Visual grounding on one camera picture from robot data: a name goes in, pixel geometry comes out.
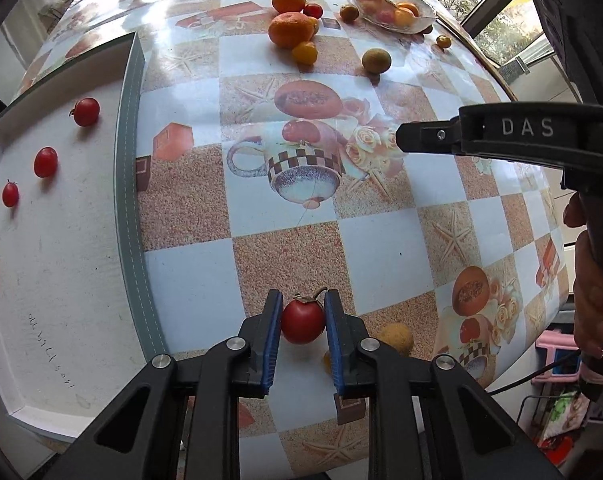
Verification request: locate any red tomato with stem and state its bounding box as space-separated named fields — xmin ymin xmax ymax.
xmin=281 ymin=287 xmax=327 ymax=344

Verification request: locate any small red cherry tomato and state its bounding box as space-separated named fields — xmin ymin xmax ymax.
xmin=1 ymin=180 xmax=20 ymax=208

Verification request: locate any large red cherry tomato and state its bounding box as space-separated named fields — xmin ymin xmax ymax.
xmin=70 ymin=96 xmax=100 ymax=128

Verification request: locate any right hand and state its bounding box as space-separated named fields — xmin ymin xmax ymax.
xmin=563 ymin=192 xmax=603 ymax=360

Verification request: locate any small yellow fruit by bowl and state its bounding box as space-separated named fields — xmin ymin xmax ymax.
xmin=436 ymin=35 xmax=451 ymax=49

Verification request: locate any green kiwi near front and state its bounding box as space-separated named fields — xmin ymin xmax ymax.
xmin=361 ymin=48 xmax=393 ymax=75

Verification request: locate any clear glass fruit bowl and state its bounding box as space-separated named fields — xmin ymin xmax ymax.
xmin=348 ymin=0 xmax=437 ymax=35

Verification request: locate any brown fruit near bowl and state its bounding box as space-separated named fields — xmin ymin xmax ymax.
xmin=339 ymin=4 xmax=360 ymax=24

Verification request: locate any white shallow tray box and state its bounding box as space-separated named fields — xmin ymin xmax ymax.
xmin=0 ymin=34 xmax=166 ymax=441

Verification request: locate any yellow tomato beside tangerine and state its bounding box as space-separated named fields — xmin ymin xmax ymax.
xmin=307 ymin=16 xmax=320 ymax=37

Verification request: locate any patterned tablecloth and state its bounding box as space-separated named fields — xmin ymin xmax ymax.
xmin=16 ymin=0 xmax=571 ymax=480

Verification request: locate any red tomato beside tangerine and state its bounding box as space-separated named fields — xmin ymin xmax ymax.
xmin=303 ymin=2 xmax=323 ymax=20

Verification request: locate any lower orange tangerine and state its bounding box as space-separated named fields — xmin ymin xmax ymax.
xmin=268 ymin=12 xmax=313 ymax=50

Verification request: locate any orange tangerine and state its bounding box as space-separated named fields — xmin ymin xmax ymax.
xmin=268 ymin=12 xmax=313 ymax=50
xmin=271 ymin=0 xmax=307 ymax=14

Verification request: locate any upper orange tangerine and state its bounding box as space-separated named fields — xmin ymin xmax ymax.
xmin=271 ymin=0 xmax=307 ymax=14

